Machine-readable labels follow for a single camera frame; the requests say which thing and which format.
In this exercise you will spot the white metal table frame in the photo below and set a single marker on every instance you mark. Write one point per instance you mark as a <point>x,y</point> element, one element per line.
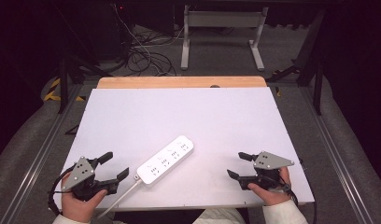
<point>222,19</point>

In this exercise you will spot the dark equipment case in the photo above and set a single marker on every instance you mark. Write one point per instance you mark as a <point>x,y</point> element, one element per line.
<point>112,28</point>

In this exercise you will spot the black metal stand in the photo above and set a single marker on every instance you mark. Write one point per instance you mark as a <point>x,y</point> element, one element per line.
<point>63,84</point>
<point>310,62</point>

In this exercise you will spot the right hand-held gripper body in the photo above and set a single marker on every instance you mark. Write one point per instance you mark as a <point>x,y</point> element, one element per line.
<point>268,169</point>

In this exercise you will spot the person's left hand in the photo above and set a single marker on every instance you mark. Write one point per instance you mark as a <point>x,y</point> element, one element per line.
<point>79,207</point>

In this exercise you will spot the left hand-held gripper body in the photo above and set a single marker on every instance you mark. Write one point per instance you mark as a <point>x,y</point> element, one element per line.
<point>81,174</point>

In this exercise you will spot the person's right hand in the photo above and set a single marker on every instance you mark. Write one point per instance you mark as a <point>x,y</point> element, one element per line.
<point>272,194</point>

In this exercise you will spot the person's lap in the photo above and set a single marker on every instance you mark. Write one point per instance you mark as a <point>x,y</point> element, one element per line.
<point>219,216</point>

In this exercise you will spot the white power strip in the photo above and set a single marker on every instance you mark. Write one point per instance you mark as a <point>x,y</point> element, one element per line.
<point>165,160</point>

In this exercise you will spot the aluminium floor rail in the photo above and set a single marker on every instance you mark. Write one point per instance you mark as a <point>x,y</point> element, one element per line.
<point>39,158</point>
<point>338,161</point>

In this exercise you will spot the yellow black hazard tape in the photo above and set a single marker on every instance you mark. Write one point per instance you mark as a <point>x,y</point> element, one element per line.
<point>51,93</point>

